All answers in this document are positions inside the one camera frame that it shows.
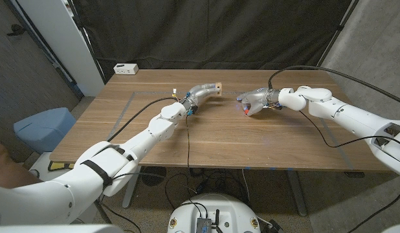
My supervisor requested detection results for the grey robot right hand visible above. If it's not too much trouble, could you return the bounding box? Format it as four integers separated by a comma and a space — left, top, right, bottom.
236, 86, 281, 117

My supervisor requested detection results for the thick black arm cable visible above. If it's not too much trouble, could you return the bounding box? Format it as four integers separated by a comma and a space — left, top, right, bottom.
106, 96, 178, 143
267, 65, 400, 107

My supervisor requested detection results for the black floor cable loop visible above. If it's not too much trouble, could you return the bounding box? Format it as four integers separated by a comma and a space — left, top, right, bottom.
164, 168, 249, 211

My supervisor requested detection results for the black backdrop stand pole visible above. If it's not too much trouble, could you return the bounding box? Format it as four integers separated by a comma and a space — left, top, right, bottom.
66, 0, 107, 85
315, 0, 361, 70

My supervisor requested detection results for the yellow and black floor item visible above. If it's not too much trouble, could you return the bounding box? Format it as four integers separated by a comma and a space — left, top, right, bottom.
47, 161, 76, 172

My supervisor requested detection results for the person's bare leg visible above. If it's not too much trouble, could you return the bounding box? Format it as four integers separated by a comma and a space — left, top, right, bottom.
0, 140, 44, 190

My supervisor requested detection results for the round black floor fan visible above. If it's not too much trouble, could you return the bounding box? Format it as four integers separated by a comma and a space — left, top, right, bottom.
140, 166, 167, 186

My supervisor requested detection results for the grey table leg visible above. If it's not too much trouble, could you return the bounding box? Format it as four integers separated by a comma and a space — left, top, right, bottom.
122, 165, 142, 209
285, 170, 308, 217

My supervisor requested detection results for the blue-grey stool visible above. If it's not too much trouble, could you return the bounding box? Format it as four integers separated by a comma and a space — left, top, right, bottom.
14, 107, 77, 155

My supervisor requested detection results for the black backdrop curtain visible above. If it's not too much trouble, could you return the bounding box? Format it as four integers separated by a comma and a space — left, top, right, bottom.
72, 0, 361, 82

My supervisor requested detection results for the grey electronics box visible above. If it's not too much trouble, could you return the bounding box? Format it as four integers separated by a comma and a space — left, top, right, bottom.
195, 217, 213, 233

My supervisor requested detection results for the black antenna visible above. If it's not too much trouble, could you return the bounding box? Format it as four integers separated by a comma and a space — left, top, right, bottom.
211, 209, 222, 233

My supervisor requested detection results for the white floor cable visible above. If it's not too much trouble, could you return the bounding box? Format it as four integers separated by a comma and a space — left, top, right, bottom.
241, 168, 252, 203

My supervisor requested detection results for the black door handle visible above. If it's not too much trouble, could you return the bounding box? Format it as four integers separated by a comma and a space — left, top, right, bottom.
6, 24, 25, 36

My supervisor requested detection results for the white power strip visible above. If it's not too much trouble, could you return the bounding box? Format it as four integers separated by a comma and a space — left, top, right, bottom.
113, 63, 139, 76

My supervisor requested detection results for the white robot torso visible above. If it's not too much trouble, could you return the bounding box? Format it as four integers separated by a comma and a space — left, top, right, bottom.
167, 193, 261, 233

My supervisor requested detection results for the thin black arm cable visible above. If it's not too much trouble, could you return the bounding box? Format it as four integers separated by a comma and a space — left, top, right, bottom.
102, 115, 194, 195
298, 109, 400, 149

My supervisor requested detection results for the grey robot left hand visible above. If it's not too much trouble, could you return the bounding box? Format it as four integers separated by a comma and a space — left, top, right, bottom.
183, 83, 220, 113

